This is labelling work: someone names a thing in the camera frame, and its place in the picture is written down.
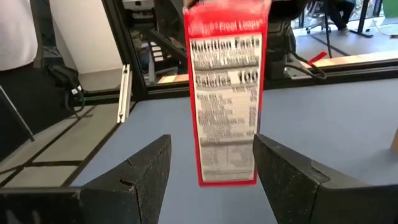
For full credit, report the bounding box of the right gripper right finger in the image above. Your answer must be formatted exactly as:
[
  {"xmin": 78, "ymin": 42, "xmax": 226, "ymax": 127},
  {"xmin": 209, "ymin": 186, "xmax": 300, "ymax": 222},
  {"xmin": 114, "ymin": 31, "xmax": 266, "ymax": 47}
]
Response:
[{"xmin": 252, "ymin": 133, "xmax": 398, "ymax": 224}]

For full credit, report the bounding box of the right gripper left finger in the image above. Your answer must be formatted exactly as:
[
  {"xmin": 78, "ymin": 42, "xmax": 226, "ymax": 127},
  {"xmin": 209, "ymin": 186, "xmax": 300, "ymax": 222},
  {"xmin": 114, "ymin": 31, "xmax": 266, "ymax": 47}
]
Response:
[{"xmin": 0, "ymin": 134, "xmax": 172, "ymax": 224}]

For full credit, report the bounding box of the red Froot Loops cereal box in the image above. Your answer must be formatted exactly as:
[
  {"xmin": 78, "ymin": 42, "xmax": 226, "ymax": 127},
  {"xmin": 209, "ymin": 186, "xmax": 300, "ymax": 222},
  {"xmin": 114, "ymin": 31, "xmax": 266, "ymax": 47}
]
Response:
[{"xmin": 182, "ymin": 0, "xmax": 272, "ymax": 188}]

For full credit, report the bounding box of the light wooden slatted shelf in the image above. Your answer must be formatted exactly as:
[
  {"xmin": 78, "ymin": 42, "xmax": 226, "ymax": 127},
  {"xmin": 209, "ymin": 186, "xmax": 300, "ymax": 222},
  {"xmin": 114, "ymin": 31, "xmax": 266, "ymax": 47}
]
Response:
[{"xmin": 391, "ymin": 126, "xmax": 398, "ymax": 154}]

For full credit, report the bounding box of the black bulky equipment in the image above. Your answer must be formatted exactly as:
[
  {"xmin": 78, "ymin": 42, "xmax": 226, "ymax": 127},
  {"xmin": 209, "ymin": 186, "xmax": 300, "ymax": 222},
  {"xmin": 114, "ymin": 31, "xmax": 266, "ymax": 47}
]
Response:
[{"xmin": 0, "ymin": 62, "xmax": 86, "ymax": 159}]

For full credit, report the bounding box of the red tag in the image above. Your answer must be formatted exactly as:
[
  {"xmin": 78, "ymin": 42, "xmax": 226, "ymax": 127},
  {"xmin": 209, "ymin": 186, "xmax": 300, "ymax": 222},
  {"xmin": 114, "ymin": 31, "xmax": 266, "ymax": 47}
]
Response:
[{"xmin": 307, "ymin": 50, "xmax": 328, "ymax": 65}]

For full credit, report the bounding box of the white office chair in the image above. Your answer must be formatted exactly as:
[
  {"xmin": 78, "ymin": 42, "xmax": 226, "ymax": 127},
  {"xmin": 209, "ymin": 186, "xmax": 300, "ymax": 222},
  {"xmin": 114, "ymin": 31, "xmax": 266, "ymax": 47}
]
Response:
[{"xmin": 305, "ymin": 17, "xmax": 332, "ymax": 35}]

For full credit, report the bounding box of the person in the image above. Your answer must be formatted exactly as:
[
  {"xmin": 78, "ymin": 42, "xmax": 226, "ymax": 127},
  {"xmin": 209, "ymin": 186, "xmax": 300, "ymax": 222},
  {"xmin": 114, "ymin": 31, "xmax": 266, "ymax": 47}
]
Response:
[{"xmin": 326, "ymin": 0, "xmax": 358, "ymax": 35}]

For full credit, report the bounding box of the black side table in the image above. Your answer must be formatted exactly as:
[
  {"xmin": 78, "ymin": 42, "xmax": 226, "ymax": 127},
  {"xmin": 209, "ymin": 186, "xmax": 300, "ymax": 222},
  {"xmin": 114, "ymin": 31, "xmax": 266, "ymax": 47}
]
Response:
[{"xmin": 349, "ymin": 0, "xmax": 384, "ymax": 39}]

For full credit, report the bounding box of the white aluminium bracket bar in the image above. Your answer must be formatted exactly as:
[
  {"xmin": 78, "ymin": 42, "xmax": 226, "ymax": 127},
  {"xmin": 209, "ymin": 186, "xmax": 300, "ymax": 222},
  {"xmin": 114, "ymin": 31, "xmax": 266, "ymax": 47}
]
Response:
[{"xmin": 116, "ymin": 63, "xmax": 133, "ymax": 124}]

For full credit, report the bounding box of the black base cable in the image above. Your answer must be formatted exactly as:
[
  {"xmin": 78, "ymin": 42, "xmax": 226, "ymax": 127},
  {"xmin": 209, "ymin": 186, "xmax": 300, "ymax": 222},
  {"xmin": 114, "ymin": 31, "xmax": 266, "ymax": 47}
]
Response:
[{"xmin": 284, "ymin": 51, "xmax": 328, "ymax": 80}]

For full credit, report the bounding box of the black aluminium rig frame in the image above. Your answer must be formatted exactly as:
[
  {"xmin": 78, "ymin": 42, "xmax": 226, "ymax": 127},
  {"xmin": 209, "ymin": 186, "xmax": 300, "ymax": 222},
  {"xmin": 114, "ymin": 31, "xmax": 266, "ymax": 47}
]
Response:
[{"xmin": 29, "ymin": 0, "xmax": 398, "ymax": 108}]

